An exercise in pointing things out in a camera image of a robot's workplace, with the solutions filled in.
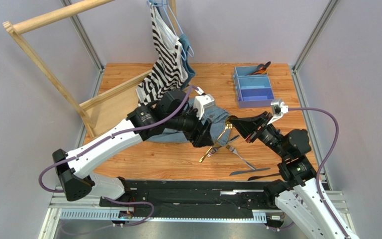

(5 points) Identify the black plastic knife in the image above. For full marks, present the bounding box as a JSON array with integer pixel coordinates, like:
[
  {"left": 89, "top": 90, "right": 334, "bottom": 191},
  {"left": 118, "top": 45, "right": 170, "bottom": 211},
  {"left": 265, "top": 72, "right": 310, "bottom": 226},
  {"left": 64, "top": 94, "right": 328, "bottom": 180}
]
[{"left": 247, "top": 173, "right": 280, "bottom": 181}]

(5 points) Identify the wooden clothes rack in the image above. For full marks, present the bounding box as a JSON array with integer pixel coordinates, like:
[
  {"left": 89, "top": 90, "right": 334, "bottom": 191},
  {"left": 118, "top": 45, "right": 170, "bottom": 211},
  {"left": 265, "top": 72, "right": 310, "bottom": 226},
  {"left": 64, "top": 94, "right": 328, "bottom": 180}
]
[{"left": 2, "top": 0, "right": 194, "bottom": 144}]

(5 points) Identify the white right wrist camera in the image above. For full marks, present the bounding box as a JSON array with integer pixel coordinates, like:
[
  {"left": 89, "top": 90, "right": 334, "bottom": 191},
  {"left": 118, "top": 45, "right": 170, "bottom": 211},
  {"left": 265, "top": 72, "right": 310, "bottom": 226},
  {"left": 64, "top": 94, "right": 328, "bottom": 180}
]
[{"left": 268, "top": 99, "right": 288, "bottom": 125}]

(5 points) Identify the blue three-compartment organizer tray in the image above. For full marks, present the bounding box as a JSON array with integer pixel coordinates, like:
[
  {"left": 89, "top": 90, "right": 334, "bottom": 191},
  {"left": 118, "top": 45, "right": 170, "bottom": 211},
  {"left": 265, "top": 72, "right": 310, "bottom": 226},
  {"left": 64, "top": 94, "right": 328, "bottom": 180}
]
[{"left": 232, "top": 66, "right": 275, "bottom": 109}]

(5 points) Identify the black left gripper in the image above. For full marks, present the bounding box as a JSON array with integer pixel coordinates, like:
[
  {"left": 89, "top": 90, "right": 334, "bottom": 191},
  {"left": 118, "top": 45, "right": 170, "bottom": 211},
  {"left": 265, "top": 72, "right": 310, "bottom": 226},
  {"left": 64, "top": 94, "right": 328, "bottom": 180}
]
[{"left": 165, "top": 103, "right": 214, "bottom": 148}]

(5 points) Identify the silver metal knife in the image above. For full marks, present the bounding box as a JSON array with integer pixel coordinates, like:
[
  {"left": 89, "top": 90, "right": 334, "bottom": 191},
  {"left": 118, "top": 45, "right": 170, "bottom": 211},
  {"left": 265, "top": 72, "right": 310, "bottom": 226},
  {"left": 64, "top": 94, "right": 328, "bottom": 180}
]
[{"left": 208, "top": 135, "right": 240, "bottom": 157}]

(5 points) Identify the silver metal fork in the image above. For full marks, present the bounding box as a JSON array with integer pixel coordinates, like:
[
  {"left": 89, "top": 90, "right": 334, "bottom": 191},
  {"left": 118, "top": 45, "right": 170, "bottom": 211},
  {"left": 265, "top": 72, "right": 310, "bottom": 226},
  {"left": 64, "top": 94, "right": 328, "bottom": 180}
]
[{"left": 225, "top": 144, "right": 256, "bottom": 170}]

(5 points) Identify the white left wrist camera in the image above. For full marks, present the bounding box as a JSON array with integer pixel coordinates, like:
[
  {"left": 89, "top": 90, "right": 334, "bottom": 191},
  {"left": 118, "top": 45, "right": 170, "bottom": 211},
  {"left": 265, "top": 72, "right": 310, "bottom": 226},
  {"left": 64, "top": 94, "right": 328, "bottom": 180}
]
[{"left": 193, "top": 94, "right": 216, "bottom": 120}]

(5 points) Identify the gold metal spoon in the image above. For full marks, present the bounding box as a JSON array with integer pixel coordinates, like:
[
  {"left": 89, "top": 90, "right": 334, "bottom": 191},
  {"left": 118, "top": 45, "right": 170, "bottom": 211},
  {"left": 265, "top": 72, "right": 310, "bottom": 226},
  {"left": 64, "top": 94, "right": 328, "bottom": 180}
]
[{"left": 199, "top": 119, "right": 233, "bottom": 163}]

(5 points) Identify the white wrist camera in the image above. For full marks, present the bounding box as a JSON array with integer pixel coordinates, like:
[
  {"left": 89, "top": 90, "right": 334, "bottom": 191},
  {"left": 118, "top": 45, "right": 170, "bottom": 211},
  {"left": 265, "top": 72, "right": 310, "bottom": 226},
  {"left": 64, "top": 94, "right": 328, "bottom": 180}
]
[
  {"left": 193, "top": 94, "right": 216, "bottom": 120},
  {"left": 268, "top": 99, "right": 288, "bottom": 125}
]

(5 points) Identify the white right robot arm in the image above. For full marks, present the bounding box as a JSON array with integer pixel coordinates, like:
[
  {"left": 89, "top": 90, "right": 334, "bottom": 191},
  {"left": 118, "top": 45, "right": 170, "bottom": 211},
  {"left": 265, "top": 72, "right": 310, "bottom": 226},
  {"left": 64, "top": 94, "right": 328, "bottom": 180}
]
[{"left": 227, "top": 112, "right": 358, "bottom": 239}]

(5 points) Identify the black white striped top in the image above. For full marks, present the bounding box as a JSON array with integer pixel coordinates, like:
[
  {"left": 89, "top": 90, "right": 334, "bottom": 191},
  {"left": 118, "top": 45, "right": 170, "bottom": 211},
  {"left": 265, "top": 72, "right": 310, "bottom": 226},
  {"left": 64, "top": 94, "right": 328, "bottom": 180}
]
[{"left": 135, "top": 1, "right": 188, "bottom": 106}]

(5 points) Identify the teal hanging garment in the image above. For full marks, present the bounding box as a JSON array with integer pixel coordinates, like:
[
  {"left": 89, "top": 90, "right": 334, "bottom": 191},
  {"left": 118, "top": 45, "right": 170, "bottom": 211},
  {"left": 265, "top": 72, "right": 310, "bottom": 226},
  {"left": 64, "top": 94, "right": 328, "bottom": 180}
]
[{"left": 179, "top": 34, "right": 195, "bottom": 90}]

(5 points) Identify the dark blue plastic knife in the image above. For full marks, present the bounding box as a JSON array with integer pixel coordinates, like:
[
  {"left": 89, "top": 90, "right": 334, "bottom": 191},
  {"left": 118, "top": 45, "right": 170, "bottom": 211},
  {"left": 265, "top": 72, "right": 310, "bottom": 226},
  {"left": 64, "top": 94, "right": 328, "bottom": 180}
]
[{"left": 229, "top": 167, "right": 271, "bottom": 176}]

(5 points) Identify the light blue denim jacket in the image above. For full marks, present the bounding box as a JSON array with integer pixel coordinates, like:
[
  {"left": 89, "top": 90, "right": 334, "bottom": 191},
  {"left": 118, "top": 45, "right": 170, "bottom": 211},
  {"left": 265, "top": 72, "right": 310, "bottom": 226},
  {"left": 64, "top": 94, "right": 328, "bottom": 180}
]
[{"left": 147, "top": 106, "right": 230, "bottom": 143}]

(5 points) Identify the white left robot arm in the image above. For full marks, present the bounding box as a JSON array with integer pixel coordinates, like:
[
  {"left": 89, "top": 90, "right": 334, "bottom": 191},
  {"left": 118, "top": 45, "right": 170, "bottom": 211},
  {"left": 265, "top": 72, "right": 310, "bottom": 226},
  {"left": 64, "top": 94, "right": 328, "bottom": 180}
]
[{"left": 52, "top": 90, "right": 215, "bottom": 202}]

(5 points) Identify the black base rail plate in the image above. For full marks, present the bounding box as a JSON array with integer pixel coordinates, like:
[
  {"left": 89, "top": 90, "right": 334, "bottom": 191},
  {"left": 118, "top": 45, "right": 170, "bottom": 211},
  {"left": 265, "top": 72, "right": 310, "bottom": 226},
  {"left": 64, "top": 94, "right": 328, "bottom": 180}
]
[{"left": 119, "top": 180, "right": 290, "bottom": 219}]

